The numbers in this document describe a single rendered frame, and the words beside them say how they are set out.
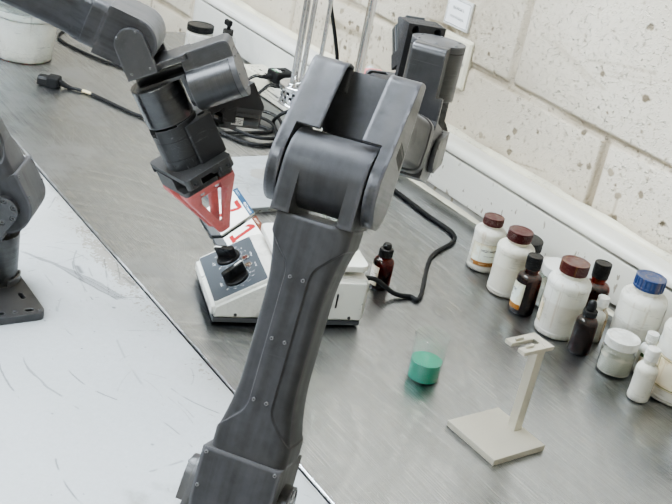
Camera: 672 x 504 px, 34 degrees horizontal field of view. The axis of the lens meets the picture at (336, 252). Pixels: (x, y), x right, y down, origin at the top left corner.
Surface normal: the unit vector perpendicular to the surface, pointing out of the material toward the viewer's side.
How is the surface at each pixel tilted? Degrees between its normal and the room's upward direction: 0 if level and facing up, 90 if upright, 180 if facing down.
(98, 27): 87
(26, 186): 61
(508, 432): 0
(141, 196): 0
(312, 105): 40
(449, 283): 0
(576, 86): 90
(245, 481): 71
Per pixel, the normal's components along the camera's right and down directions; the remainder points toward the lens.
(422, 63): -0.30, 0.30
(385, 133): -0.06, -0.46
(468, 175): -0.82, 0.09
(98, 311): 0.18, -0.89
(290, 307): -0.23, 0.04
